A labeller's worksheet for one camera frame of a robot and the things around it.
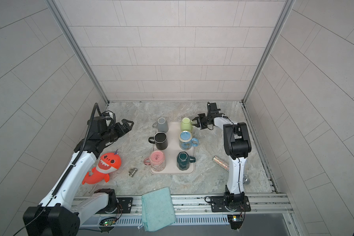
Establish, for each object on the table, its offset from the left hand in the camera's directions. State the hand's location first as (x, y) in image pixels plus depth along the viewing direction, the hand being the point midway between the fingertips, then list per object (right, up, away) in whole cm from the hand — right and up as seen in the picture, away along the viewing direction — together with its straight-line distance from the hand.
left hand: (132, 123), depth 77 cm
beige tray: (+21, -17, +14) cm, 30 cm away
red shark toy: (-13, -21, -1) cm, 24 cm away
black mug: (+14, -10, +7) cm, 18 cm away
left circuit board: (-6, -42, -13) cm, 45 cm away
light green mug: (+29, -2, +15) cm, 33 cm away
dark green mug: (+27, -19, -1) cm, 33 cm away
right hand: (+32, +2, +21) cm, 39 cm away
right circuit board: (+52, -45, -9) cm, 69 cm away
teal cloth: (+15, -41, -8) cm, 44 cm away
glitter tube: (+49, -23, +5) cm, 55 cm away
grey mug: (+13, -2, +15) cm, 20 cm away
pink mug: (+13, -19, -2) cm, 23 cm away
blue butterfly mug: (+29, -11, +7) cm, 32 cm away
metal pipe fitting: (-1, -27, +3) cm, 27 cm away
